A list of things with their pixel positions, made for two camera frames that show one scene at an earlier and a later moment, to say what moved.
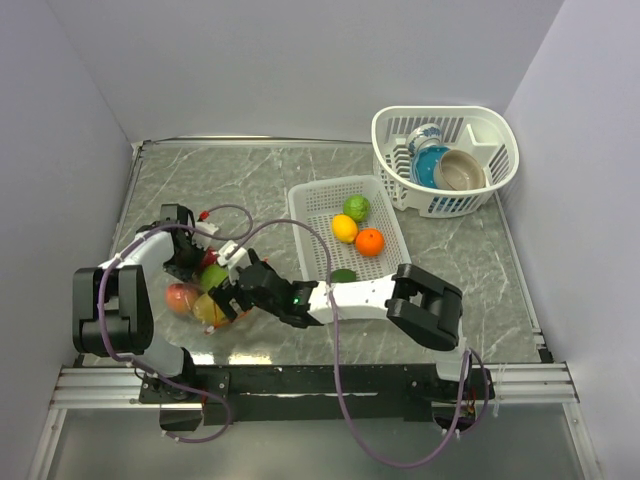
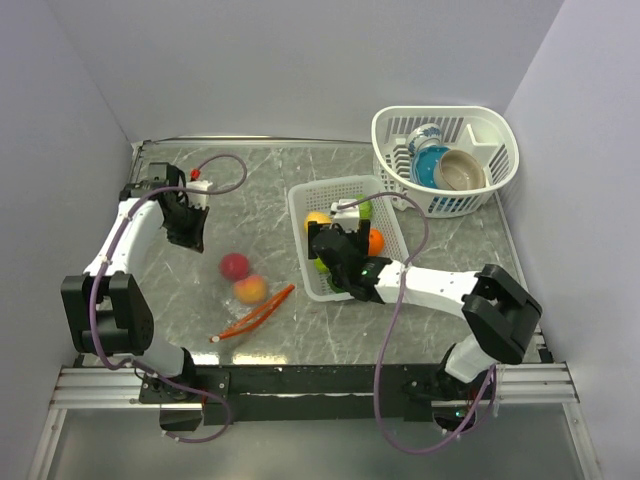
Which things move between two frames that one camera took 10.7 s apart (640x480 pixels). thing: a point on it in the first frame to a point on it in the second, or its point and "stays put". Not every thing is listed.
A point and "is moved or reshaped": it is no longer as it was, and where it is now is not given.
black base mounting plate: x=310 y=394 stays put
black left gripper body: x=185 y=262 to x=184 y=225
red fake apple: x=210 y=257 is moved or reshaped
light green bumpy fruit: x=357 y=207 stays put
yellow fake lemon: x=345 y=228 is moved or reshaped
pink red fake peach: x=180 y=297 is moved or reshaped
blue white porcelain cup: x=424 y=135 stays put
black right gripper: x=222 y=297 to x=359 y=239
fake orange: x=370 y=242 stays put
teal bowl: x=423 y=165 stays put
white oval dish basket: x=444 y=161 stays put
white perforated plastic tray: x=316 y=203 stays put
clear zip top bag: x=190 y=298 is moved or reshaped
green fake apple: x=212 y=275 to x=320 y=267
